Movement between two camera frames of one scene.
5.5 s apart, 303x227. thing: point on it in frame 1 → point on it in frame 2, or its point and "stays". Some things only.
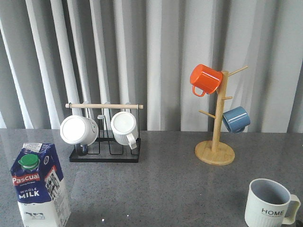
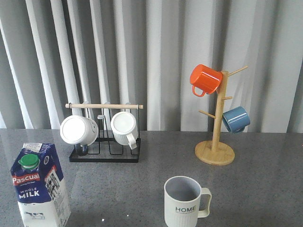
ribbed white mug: [124, 126] stays
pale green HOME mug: [269, 204] → [184, 201]
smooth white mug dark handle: [80, 131] stays
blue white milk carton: [41, 198] stays
